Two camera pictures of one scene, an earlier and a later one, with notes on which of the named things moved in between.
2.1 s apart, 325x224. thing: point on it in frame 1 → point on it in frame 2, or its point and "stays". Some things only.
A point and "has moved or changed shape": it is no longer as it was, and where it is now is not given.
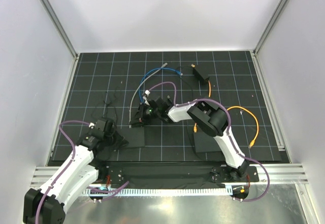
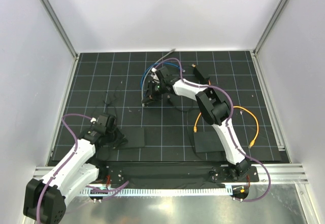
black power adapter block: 202,81 stays
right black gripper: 140,118 → 150,92
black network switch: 204,142 stays
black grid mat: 145,95 stays
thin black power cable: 107,103 → 112,102
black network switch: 134,136 stays
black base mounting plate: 121,176 stays
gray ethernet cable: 137,88 → 149,72
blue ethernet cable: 140,86 has moved or changed shape
